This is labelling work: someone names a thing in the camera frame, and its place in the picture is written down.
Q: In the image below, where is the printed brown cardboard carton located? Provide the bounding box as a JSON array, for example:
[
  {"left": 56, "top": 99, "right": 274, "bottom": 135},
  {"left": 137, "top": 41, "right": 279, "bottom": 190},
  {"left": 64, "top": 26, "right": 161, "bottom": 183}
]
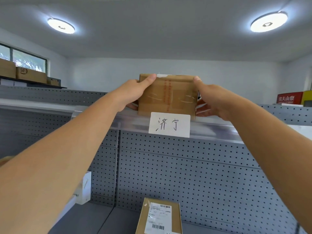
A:
[{"left": 16, "top": 67, "right": 48, "bottom": 84}]

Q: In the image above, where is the large plain cardboard carton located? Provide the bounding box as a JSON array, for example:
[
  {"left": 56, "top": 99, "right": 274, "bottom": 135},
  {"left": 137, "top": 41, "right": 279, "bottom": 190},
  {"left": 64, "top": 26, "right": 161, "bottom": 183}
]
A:
[{"left": 0, "top": 58, "right": 17, "bottom": 79}]

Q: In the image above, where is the red printed carton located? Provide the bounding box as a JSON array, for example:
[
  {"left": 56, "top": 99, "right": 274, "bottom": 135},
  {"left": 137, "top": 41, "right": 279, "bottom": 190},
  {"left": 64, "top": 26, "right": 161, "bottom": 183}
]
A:
[{"left": 276, "top": 92, "right": 304, "bottom": 105}]

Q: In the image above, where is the person's right forearm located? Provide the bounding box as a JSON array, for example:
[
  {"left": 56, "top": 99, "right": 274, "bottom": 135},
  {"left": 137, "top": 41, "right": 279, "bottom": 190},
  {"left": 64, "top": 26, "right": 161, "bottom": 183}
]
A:
[{"left": 227, "top": 91, "right": 312, "bottom": 232}]

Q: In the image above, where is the dark slotted upright post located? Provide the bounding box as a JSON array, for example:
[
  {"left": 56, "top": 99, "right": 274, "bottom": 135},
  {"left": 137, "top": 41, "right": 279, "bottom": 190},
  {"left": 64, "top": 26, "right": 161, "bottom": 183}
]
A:
[{"left": 114, "top": 130, "right": 122, "bottom": 208}]

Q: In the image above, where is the person's right hand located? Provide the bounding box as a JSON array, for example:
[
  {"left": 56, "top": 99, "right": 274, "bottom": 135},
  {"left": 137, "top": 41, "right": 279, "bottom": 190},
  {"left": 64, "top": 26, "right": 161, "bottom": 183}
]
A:
[{"left": 194, "top": 76, "right": 238, "bottom": 121}]

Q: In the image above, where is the taped brown cardboard box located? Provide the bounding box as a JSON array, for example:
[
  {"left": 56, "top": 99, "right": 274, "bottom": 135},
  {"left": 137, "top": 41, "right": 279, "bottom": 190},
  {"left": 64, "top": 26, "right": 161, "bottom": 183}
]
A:
[
  {"left": 135, "top": 197, "right": 183, "bottom": 234},
  {"left": 137, "top": 73, "right": 198, "bottom": 121}
]

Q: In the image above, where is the window with dark frame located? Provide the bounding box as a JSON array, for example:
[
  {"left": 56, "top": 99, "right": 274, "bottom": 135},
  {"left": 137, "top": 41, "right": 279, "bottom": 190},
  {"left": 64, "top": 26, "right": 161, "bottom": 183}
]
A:
[{"left": 0, "top": 43, "right": 48, "bottom": 73}]

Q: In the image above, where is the white carton box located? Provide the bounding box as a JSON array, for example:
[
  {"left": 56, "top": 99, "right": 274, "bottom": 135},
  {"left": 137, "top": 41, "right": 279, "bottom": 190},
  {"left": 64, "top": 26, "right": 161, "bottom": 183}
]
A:
[{"left": 74, "top": 171, "right": 92, "bottom": 205}]

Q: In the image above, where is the white flat package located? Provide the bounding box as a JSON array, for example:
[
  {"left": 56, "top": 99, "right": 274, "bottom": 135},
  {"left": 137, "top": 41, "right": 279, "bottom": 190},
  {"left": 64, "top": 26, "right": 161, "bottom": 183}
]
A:
[{"left": 55, "top": 195, "right": 78, "bottom": 223}]

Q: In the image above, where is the round ceiling lamp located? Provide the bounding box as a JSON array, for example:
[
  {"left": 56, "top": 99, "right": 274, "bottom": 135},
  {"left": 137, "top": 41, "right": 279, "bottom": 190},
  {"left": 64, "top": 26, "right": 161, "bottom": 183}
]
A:
[
  {"left": 47, "top": 18, "right": 75, "bottom": 34},
  {"left": 250, "top": 11, "right": 288, "bottom": 33}
]

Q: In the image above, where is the grey pegboard back panel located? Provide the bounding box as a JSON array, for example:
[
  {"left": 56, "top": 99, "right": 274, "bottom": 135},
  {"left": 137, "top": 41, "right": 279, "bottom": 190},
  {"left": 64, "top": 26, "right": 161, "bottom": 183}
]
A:
[
  {"left": 0, "top": 108, "right": 120, "bottom": 207},
  {"left": 114, "top": 130, "right": 308, "bottom": 234}
]

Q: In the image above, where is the grey metal shelf board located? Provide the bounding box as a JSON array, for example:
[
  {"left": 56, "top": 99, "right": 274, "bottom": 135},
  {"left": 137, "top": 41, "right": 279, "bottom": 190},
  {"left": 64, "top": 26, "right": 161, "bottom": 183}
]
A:
[
  {"left": 48, "top": 201, "right": 114, "bottom": 234},
  {"left": 97, "top": 206, "right": 234, "bottom": 234}
]

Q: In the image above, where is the yellow display cabinet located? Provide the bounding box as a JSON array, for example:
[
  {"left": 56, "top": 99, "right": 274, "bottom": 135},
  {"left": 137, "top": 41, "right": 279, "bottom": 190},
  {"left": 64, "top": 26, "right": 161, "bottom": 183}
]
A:
[{"left": 301, "top": 90, "right": 312, "bottom": 107}]

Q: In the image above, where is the grey shelf with clear rail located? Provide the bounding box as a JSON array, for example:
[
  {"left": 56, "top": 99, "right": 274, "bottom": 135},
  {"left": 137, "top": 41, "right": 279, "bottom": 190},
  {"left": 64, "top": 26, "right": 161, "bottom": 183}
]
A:
[{"left": 0, "top": 98, "right": 312, "bottom": 145}]

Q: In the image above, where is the white handwritten paper label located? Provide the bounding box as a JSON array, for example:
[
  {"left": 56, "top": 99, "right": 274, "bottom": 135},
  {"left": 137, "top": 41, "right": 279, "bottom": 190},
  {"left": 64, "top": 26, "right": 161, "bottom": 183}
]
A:
[{"left": 149, "top": 112, "right": 191, "bottom": 138}]

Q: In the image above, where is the person's left hand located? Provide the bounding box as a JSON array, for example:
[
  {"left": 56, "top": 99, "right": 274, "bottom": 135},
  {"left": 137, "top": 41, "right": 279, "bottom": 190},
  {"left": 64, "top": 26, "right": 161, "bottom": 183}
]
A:
[{"left": 108, "top": 73, "right": 157, "bottom": 112}]

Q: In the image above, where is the dark distant shelf board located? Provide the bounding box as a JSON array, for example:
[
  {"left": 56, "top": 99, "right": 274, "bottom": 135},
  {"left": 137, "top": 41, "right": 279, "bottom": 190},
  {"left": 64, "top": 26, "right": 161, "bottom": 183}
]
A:
[{"left": 0, "top": 75, "right": 68, "bottom": 89}]

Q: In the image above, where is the small dark cardboard carton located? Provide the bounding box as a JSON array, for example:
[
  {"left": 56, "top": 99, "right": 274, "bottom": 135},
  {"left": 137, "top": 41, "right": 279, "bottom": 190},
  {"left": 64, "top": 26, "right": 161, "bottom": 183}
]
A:
[{"left": 46, "top": 77, "right": 61, "bottom": 87}]

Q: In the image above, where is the person's left forearm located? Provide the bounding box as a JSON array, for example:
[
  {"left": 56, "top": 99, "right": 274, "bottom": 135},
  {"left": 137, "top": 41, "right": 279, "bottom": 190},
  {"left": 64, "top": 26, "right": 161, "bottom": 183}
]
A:
[{"left": 0, "top": 92, "right": 122, "bottom": 234}]

